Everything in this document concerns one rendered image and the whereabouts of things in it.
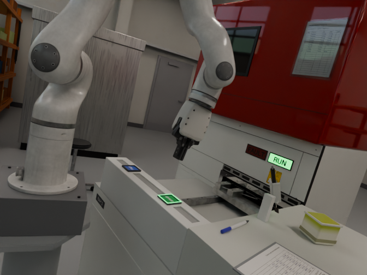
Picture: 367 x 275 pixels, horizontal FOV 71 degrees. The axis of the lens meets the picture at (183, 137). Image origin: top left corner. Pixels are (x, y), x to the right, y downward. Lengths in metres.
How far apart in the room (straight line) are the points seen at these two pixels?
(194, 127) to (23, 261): 0.63
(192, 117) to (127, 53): 3.34
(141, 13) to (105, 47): 3.81
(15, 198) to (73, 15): 0.50
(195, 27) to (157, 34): 6.99
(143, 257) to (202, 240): 0.28
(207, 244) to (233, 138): 0.82
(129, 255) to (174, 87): 7.06
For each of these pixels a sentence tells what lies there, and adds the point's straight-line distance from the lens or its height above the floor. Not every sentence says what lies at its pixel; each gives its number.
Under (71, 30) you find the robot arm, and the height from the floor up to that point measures 1.37.
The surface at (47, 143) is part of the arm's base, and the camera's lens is 0.81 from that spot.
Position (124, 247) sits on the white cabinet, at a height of 0.73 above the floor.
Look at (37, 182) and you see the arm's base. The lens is 0.84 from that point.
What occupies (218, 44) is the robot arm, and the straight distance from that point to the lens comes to 0.68.
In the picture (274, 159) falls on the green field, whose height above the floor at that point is 1.10.
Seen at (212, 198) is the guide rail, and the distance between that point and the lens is 1.24.
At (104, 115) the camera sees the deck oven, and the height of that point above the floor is 0.68.
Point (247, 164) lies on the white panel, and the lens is 1.31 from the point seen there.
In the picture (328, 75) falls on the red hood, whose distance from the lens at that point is 1.13.
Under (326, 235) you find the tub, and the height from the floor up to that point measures 1.00.
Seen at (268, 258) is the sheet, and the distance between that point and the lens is 0.68.
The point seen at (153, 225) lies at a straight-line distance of 0.81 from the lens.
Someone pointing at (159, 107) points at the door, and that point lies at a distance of 7.71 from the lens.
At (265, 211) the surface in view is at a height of 1.00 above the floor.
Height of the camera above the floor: 1.29
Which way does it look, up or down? 10 degrees down
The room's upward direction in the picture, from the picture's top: 14 degrees clockwise
